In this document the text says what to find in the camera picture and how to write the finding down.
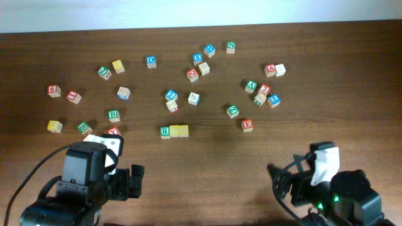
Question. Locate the plain top blue-sided block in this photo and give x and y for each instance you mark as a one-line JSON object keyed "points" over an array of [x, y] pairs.
{"points": [[123, 93]]}

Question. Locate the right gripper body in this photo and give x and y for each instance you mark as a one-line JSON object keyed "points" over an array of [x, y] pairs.
{"points": [[305, 186]]}

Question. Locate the red 6 wooden block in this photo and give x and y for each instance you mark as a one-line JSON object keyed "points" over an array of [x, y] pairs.
{"points": [[54, 91]]}

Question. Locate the yellow top wooden block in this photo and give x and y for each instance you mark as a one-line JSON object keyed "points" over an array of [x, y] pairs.
{"points": [[118, 66]]}

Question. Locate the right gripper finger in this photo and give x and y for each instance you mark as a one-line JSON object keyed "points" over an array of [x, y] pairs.
{"points": [[309, 158], [274, 171]]}

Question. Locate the green J wooden block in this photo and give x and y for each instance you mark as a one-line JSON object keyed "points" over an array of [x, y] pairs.
{"points": [[104, 73]]}

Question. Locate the red Y wooden block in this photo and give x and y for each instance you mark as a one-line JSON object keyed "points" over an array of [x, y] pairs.
{"points": [[114, 131]]}

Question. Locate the plain wooden block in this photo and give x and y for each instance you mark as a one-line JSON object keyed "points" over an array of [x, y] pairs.
{"points": [[87, 137]]}

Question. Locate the red U wooden block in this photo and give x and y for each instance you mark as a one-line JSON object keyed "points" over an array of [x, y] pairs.
{"points": [[172, 106]]}

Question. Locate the yellow wooden block far left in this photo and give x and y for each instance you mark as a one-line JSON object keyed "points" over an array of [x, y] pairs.
{"points": [[55, 126]]}

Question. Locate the green B wooden block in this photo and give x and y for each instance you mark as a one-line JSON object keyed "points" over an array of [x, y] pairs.
{"points": [[113, 115]]}

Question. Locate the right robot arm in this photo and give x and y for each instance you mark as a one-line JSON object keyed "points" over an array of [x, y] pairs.
{"points": [[354, 202]]}

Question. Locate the green Z wooden block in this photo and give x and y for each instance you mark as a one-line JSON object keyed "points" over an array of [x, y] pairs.
{"points": [[232, 111]]}

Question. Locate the red 3 wooden block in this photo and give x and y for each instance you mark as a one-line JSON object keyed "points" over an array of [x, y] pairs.
{"points": [[264, 89]]}

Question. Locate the green R wooden block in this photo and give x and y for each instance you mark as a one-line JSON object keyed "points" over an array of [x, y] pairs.
{"points": [[165, 132]]}

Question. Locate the green 4 wooden block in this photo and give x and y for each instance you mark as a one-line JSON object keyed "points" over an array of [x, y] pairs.
{"points": [[260, 99]]}

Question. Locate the red Q wooden block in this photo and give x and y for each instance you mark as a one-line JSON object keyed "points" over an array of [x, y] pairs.
{"points": [[192, 75]]}

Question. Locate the plain top block by X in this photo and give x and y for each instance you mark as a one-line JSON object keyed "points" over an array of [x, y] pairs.
{"points": [[204, 68]]}

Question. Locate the red A wooden block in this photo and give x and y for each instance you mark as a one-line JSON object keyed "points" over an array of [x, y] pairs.
{"points": [[270, 70]]}

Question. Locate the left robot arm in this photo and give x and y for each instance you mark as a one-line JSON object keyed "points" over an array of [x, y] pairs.
{"points": [[90, 179]]}

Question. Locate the blue H wooden block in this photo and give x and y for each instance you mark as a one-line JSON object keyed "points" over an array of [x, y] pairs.
{"points": [[209, 50]]}

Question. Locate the leaf picture blue-sided block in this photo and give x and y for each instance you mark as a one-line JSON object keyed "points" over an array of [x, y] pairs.
{"points": [[193, 98]]}

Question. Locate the blue 5 wooden block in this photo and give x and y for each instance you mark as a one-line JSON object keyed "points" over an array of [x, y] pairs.
{"points": [[171, 95]]}

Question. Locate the blue D wooden block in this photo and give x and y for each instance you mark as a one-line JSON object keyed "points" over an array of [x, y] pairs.
{"points": [[151, 61]]}

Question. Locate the plain block beside A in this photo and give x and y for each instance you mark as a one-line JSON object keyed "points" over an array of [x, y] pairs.
{"points": [[280, 70]]}

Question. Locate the blue I wooden block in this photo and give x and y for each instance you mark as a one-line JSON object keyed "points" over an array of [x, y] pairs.
{"points": [[273, 100]]}

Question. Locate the yellow S wooden block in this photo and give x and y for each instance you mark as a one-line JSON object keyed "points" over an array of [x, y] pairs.
{"points": [[174, 130]]}

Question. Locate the blue X wooden block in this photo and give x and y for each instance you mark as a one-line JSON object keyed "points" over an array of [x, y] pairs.
{"points": [[197, 59]]}

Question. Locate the green B tilted block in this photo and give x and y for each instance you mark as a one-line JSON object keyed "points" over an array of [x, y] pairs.
{"points": [[84, 128]]}

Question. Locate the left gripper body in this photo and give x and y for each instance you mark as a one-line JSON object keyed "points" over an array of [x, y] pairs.
{"points": [[135, 181]]}

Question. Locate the green N wooden block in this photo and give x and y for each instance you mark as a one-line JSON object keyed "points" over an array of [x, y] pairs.
{"points": [[231, 47]]}

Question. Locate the red E wooden block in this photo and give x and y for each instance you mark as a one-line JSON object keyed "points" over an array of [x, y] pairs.
{"points": [[247, 125]]}

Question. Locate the green V wooden block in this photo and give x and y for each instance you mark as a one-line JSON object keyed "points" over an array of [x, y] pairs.
{"points": [[250, 86]]}

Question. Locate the red L wooden block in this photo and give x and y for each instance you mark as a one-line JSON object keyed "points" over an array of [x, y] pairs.
{"points": [[74, 97]]}

